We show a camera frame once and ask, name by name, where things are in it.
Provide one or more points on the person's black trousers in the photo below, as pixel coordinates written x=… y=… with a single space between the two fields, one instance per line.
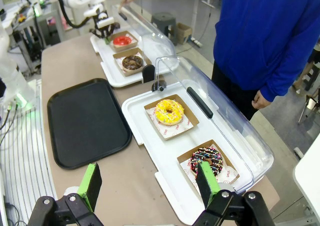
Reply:
x=230 y=91

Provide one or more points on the grey plastic stool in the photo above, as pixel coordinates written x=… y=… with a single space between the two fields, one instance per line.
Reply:
x=163 y=19

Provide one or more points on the metal frame chair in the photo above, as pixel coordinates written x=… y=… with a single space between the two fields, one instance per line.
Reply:
x=308 y=103

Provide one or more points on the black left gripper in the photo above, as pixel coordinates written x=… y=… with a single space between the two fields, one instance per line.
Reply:
x=96 y=17

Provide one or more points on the black lid hinge knob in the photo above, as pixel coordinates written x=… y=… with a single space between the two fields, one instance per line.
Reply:
x=160 y=86

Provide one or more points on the white ribbed platform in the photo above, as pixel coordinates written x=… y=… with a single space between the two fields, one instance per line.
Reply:
x=22 y=161

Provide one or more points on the yellow sprinkled donut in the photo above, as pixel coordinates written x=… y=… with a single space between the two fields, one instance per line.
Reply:
x=162 y=116

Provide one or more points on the person's left hand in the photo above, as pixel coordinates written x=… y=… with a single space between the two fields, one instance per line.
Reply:
x=260 y=101

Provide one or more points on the white side table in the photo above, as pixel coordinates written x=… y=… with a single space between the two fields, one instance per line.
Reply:
x=308 y=181

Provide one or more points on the black serving tray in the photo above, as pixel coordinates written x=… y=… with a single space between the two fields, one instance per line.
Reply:
x=87 y=123

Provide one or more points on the grey equipment rack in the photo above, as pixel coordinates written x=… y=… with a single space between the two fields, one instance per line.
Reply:
x=27 y=36

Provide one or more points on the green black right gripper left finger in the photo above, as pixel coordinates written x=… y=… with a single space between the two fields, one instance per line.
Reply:
x=86 y=183

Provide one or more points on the chocolate donut colourful sprinkles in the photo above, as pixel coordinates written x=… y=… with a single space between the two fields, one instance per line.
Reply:
x=212 y=158

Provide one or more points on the clear plastic case lid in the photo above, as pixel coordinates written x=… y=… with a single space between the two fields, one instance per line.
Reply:
x=155 y=43
x=237 y=126

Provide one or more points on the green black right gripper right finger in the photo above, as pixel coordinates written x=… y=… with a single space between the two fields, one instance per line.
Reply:
x=207 y=181

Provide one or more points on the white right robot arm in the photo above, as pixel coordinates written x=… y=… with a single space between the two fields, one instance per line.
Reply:
x=10 y=68

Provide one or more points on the white display case base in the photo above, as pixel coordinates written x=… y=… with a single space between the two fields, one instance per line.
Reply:
x=160 y=156
x=112 y=76

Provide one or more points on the black lid hinge bracket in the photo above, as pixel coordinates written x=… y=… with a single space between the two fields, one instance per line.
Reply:
x=148 y=73

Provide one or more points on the brown cardboard box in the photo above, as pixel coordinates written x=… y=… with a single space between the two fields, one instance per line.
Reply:
x=183 y=32

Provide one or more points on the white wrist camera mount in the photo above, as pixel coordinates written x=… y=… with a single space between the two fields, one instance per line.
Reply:
x=105 y=23

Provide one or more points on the brown cardboard donut tray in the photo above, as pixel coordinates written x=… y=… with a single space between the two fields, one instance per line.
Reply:
x=133 y=39
x=183 y=158
x=117 y=56
x=193 y=122

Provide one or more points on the white printed paper liner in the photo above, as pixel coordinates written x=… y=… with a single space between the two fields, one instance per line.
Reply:
x=228 y=172
x=175 y=132

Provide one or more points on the person's left forearm blue sleeve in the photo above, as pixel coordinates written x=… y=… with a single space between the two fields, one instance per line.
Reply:
x=287 y=81

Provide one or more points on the white power strip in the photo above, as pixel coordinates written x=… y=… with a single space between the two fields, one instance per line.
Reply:
x=197 y=42

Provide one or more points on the person's blue hoodie torso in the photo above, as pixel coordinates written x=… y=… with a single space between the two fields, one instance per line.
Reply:
x=250 y=36

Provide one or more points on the red glazed donut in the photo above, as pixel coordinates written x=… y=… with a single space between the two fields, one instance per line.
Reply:
x=122 y=41

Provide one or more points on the chocolate donut brown drizzle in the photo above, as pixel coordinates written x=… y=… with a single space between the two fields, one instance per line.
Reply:
x=132 y=63

